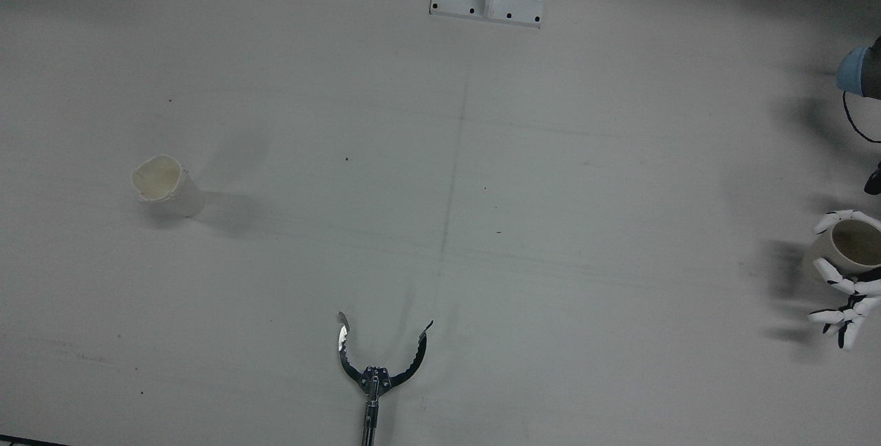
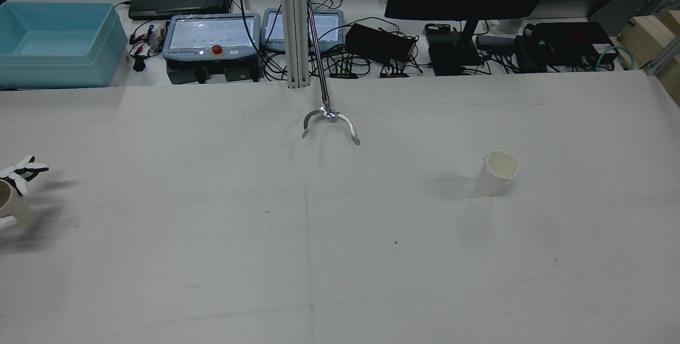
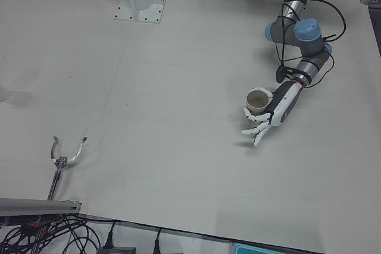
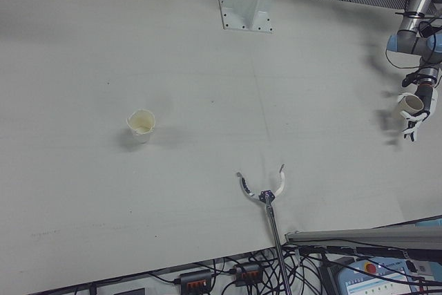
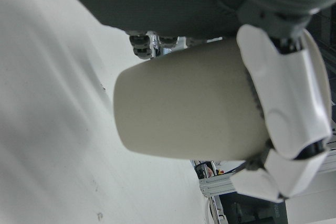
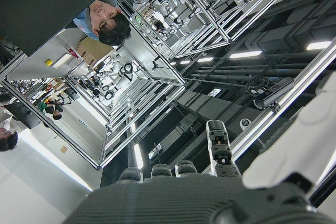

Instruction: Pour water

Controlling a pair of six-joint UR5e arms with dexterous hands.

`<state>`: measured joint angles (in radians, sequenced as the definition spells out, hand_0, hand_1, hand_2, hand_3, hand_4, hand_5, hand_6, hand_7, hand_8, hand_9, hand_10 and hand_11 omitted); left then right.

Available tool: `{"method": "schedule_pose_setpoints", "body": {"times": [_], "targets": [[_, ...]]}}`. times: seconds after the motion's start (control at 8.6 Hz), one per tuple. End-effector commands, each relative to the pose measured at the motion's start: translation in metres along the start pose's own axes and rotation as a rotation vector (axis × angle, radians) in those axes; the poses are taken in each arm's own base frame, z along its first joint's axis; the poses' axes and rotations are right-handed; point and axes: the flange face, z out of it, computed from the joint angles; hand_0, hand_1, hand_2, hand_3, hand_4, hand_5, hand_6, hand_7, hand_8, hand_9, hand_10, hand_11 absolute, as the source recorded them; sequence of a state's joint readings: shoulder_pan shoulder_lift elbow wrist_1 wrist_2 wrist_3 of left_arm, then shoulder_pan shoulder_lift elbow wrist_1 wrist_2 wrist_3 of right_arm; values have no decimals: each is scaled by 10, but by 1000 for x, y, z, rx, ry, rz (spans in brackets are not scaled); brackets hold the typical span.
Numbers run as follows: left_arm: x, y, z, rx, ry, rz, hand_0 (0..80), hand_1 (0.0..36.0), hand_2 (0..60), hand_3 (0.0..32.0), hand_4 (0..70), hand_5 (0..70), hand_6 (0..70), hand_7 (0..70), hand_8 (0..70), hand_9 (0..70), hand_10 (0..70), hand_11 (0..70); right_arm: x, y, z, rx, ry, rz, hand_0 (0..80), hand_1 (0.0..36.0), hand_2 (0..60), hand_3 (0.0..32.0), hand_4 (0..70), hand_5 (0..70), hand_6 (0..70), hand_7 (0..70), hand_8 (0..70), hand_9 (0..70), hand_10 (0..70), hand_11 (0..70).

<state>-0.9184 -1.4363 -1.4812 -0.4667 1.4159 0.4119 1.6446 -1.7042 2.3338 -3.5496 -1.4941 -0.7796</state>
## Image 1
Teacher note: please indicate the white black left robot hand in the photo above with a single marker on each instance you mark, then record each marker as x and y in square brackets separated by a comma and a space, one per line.
[866, 288]

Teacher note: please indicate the smooth beige paper cup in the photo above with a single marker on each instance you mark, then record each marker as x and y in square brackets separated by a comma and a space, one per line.
[853, 243]

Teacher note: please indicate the white paper cup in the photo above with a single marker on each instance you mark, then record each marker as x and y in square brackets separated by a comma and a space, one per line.
[172, 191]

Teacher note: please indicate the left UR5e robot arm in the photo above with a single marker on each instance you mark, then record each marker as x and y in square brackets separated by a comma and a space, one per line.
[853, 73]

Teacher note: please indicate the metal claw grabber tool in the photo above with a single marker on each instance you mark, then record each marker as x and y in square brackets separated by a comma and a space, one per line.
[372, 380]

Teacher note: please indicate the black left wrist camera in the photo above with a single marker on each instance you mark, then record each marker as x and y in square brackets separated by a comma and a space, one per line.
[874, 181]

